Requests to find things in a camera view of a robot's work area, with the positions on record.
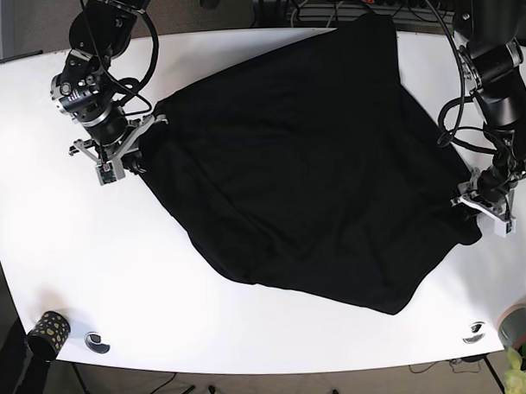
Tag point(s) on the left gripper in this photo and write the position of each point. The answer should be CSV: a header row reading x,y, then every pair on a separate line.
x,y
492,194

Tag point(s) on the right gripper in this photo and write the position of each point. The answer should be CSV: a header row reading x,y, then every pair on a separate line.
x,y
114,144

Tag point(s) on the black T-shirt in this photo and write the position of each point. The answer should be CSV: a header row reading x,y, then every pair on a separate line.
x,y
311,168

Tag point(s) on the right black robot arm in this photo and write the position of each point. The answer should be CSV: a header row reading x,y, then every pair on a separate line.
x,y
86,91

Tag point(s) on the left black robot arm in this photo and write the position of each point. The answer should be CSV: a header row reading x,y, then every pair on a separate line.
x,y
485,31

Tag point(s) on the grey plant pot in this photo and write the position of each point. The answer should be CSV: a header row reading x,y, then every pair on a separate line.
x,y
511,326

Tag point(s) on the right metal table grommet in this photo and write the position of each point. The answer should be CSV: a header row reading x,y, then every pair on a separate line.
x,y
475,332

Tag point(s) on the metal table grommet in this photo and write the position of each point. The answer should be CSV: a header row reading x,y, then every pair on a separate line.
x,y
475,332
96,343

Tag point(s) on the left metal table grommet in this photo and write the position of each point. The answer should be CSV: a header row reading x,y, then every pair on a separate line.
x,y
96,343

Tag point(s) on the black floral cup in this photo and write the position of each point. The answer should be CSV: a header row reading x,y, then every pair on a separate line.
x,y
48,336

